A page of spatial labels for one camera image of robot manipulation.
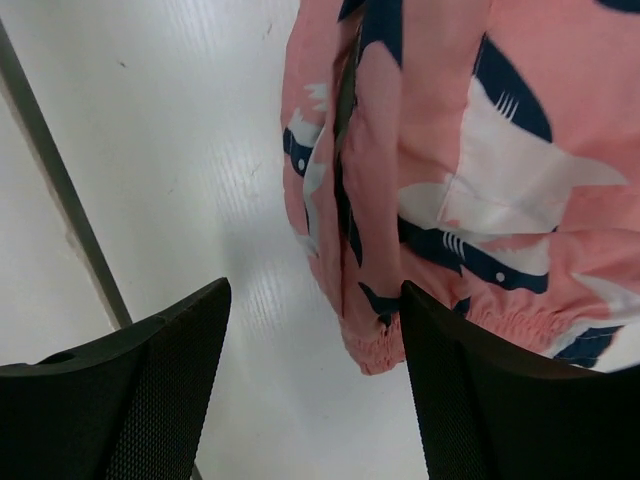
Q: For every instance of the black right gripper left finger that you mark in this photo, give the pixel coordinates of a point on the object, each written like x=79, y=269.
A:
x=129, y=405

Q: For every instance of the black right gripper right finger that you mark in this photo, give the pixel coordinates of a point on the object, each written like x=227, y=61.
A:
x=488, y=409

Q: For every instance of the pink shark print shorts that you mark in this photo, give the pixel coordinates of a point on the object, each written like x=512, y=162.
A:
x=487, y=151

